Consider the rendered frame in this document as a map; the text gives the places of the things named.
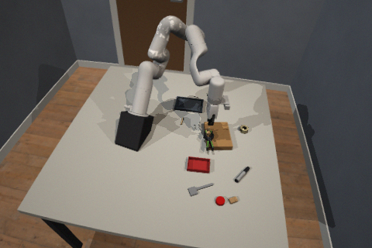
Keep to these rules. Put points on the red button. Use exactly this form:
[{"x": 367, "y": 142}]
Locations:
[{"x": 220, "y": 201}]

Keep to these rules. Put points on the red open tray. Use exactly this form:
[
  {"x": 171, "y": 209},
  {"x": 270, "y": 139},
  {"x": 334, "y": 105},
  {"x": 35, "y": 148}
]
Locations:
[{"x": 197, "y": 164}]

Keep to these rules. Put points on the brown wooden board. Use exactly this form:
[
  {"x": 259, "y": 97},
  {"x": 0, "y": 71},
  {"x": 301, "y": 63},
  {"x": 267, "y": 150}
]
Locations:
[{"x": 222, "y": 139}]

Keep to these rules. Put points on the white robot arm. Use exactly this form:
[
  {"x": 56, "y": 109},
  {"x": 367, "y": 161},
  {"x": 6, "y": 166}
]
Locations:
[{"x": 160, "y": 55}]

